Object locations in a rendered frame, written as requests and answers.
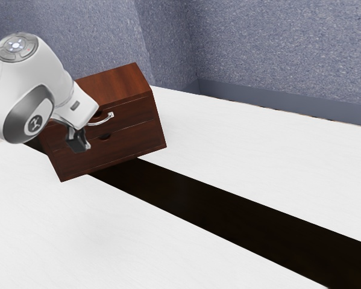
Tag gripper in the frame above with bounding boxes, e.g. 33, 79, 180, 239
66, 128, 92, 154

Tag dark wooden drawer cabinet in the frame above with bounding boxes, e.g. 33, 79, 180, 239
39, 62, 168, 183

